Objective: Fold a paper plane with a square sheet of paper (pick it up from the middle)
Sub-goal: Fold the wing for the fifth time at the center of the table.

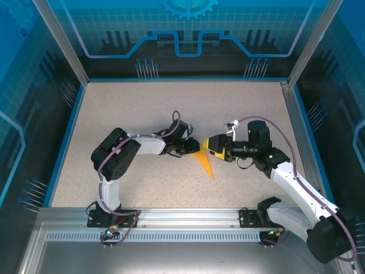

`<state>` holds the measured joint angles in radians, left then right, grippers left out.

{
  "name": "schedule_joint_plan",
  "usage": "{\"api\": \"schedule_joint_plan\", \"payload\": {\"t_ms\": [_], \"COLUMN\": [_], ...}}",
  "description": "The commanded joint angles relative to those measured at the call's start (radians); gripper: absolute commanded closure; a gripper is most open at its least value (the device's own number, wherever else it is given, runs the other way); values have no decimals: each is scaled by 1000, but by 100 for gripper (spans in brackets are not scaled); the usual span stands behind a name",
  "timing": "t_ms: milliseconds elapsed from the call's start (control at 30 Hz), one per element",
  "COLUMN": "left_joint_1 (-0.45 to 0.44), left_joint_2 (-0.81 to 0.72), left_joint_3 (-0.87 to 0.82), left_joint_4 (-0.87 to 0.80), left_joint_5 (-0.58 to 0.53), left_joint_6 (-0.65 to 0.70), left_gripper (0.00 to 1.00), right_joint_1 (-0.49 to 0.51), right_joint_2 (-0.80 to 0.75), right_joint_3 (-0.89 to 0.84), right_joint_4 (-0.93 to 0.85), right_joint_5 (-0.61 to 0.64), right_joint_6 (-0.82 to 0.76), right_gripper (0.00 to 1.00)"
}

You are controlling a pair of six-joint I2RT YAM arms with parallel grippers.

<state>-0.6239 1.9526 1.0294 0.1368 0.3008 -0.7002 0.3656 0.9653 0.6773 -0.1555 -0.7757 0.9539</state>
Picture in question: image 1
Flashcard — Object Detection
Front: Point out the grey metal tray panel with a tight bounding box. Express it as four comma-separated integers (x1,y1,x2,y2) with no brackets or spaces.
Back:
15,222,359,274

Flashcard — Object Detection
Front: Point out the aluminium side rail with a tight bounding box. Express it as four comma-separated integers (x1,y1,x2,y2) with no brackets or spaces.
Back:
280,80,329,208

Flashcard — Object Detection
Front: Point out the aluminium mounting rail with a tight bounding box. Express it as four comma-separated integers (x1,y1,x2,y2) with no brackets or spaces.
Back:
36,207,342,229

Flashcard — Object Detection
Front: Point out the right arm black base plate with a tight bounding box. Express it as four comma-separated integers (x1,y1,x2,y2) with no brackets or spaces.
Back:
238,208,289,229

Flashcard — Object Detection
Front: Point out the slotted metal cable duct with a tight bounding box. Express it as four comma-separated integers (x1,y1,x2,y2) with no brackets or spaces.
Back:
44,231,286,244

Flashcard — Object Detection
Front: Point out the cable connector with green light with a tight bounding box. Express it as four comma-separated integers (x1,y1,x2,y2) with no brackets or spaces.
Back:
104,224,120,238

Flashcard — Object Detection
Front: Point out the aluminium frame post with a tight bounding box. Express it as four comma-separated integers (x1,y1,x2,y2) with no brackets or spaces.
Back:
287,0,344,88
30,0,91,86

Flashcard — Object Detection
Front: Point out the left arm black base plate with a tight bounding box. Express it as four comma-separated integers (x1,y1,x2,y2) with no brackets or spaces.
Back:
87,209,140,229

